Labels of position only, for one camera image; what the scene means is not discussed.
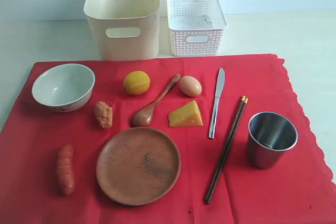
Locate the brown egg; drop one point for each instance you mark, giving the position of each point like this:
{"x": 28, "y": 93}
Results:
{"x": 190, "y": 86}

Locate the yellow cheese wedge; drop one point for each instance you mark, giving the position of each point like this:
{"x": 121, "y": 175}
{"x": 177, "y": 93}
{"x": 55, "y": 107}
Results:
{"x": 187, "y": 115}

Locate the yellow orange fruit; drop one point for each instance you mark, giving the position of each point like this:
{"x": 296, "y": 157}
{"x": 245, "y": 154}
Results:
{"x": 136, "y": 83}

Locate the fried chicken nugget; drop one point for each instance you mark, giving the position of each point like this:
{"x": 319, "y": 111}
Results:
{"x": 104, "y": 114}

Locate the wooden spoon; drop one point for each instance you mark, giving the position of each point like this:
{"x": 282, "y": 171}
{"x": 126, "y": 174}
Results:
{"x": 145, "y": 115}

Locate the silver table knife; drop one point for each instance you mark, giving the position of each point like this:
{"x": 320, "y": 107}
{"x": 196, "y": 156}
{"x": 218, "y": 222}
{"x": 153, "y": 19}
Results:
{"x": 218, "y": 92}

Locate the red table cloth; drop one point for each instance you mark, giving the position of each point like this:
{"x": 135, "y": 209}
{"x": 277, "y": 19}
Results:
{"x": 217, "y": 183}

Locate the brown wooden plate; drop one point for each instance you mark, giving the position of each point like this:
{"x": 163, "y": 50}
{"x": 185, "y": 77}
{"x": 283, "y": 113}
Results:
{"x": 138, "y": 166}

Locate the right dark wooden chopstick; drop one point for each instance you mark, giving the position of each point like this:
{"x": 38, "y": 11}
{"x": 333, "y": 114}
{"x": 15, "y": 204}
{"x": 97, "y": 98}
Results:
{"x": 229, "y": 148}

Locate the dark wooden chopstick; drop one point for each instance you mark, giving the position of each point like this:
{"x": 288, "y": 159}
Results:
{"x": 229, "y": 148}
{"x": 225, "y": 149}

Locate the white perforated plastic basket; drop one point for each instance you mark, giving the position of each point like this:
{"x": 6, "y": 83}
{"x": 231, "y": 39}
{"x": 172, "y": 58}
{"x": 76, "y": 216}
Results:
{"x": 196, "y": 27}

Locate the left dark wooden chopstick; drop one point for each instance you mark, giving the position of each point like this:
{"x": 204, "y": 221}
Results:
{"x": 225, "y": 149}

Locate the cream plastic bin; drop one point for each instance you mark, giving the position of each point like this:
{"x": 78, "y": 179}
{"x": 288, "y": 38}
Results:
{"x": 124, "y": 30}

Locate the white ceramic bowl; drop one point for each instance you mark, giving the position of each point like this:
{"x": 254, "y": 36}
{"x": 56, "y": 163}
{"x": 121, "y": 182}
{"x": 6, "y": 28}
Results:
{"x": 64, "y": 88}

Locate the stainless steel cup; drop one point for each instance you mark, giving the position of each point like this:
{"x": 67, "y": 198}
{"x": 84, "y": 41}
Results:
{"x": 270, "y": 135}

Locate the red sausage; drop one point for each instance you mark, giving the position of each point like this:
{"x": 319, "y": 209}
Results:
{"x": 64, "y": 169}

